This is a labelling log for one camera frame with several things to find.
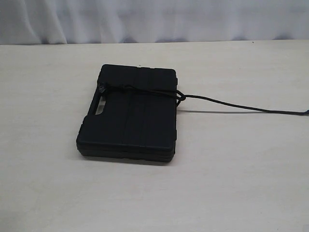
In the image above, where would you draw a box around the black cord with loop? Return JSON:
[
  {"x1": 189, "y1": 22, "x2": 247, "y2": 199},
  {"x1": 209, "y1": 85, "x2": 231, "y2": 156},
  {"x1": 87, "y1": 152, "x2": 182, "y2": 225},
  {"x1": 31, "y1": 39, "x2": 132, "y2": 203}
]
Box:
[{"x1": 98, "y1": 83, "x2": 309, "y2": 117}]

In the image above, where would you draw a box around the white backdrop curtain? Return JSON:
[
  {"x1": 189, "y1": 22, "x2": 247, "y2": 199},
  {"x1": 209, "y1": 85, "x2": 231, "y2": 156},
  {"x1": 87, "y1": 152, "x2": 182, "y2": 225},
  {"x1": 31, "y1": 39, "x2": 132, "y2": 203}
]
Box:
[{"x1": 0, "y1": 0, "x2": 309, "y2": 44}]

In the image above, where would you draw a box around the black plastic carry case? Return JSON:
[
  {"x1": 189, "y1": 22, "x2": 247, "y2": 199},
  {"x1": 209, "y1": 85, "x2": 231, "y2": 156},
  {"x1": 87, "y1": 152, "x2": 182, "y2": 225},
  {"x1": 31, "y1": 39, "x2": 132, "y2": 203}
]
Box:
[{"x1": 76, "y1": 64, "x2": 178, "y2": 162}]

